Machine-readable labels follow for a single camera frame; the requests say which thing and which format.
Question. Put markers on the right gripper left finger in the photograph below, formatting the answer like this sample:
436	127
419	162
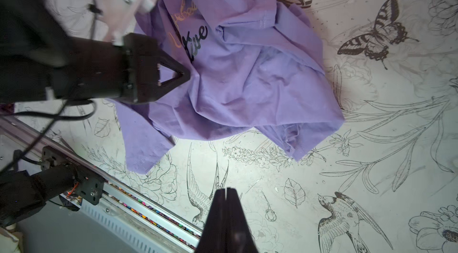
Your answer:
213	235

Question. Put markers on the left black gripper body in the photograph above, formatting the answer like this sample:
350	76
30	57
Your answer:
100	69

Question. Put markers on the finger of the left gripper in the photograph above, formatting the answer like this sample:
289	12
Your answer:
182	74

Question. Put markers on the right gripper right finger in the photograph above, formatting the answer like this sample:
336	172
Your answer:
238	235

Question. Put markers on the lavender purple t-shirt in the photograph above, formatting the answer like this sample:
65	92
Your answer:
253	64

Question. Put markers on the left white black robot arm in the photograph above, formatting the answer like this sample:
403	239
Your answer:
39	61

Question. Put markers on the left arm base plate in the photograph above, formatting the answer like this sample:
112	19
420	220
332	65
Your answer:
60	174

